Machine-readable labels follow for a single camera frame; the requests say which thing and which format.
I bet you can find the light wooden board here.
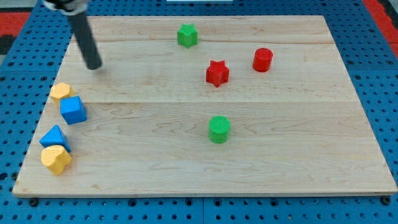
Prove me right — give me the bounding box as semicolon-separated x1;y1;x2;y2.
13;16;397;198

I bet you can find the red cylinder block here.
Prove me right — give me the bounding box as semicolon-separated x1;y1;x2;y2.
252;48;273;72

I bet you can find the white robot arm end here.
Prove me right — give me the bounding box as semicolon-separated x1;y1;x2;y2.
42;0;90;16

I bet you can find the blue cube block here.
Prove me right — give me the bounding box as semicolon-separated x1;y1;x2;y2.
60;96;87;125

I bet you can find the green star block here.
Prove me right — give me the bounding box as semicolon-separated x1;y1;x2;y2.
177;24;198;49

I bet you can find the yellow heart block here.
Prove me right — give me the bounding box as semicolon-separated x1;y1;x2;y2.
40;145;72;175

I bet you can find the blue triangle block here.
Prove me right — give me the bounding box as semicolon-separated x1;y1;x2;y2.
39;125;71;152

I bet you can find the green cylinder block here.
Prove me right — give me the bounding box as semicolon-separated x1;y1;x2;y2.
208;115;231;144

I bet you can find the red star block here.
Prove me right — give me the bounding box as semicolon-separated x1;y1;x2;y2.
206;60;229;88

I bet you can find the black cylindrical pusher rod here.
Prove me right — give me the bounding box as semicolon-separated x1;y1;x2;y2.
67;11;102;70

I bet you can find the yellow hexagon block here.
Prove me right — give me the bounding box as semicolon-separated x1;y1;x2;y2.
50;83;76;107

